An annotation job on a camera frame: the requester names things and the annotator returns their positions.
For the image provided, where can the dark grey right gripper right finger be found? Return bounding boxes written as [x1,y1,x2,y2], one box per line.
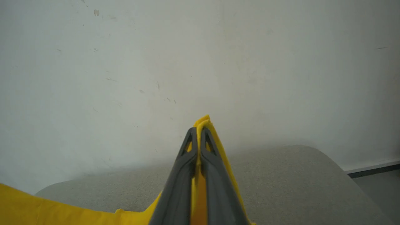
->
[199,127,250,225]

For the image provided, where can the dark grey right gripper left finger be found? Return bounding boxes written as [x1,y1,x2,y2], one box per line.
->
[149,127,198,225]

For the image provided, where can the yellow garment with grey stripes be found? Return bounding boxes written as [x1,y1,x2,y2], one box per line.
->
[0,115,257,225]

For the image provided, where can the dark grey skirting board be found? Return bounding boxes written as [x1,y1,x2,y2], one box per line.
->
[347,164,400,179]

